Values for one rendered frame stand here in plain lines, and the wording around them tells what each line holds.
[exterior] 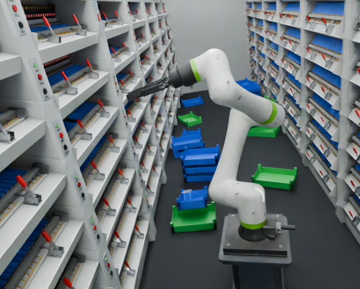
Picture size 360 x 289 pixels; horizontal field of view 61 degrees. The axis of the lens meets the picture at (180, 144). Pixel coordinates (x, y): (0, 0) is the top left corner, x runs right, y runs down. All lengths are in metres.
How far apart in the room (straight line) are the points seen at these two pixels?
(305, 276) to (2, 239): 1.43
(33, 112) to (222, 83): 0.63
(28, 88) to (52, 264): 0.51
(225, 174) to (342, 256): 0.81
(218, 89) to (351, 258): 1.22
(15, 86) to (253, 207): 1.03
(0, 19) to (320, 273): 1.72
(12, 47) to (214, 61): 0.66
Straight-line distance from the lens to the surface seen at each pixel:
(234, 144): 1.52
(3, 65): 0.89
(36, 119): 0.99
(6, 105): 1.03
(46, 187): 0.99
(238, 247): 1.48
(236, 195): 1.42
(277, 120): 1.46
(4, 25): 0.97
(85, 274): 1.21
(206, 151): 2.65
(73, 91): 1.22
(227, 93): 1.12
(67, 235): 1.09
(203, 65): 1.19
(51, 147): 1.02
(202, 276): 1.82
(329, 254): 1.93
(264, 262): 1.47
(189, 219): 2.18
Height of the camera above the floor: 1.34
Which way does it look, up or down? 24 degrees down
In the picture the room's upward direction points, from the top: 11 degrees counter-clockwise
